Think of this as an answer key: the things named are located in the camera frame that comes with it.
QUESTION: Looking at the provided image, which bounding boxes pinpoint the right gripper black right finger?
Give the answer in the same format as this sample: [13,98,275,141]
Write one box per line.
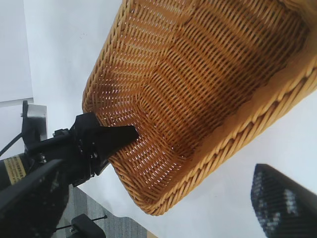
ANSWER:
[250,163,317,238]

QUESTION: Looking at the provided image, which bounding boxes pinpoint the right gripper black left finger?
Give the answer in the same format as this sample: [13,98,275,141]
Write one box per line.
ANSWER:
[0,160,70,238]

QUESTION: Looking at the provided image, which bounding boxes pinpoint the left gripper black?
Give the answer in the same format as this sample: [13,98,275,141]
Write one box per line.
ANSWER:
[61,113,139,188]

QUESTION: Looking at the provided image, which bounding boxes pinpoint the tan woven wicker basket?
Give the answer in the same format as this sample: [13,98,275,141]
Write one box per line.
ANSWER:
[81,0,317,216]

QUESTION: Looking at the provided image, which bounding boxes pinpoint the black table clamp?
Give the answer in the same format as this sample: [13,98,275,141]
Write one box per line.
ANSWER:
[55,214,107,238]

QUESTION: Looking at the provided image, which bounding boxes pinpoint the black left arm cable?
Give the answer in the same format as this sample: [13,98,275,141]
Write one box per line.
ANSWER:
[0,132,24,157]

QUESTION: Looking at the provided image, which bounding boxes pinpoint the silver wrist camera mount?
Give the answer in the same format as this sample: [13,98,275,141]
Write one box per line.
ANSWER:
[21,100,48,149]

